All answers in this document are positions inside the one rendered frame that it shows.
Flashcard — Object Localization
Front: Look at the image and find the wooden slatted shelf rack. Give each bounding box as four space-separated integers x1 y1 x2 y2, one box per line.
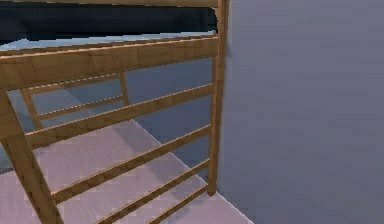
0 0 231 224

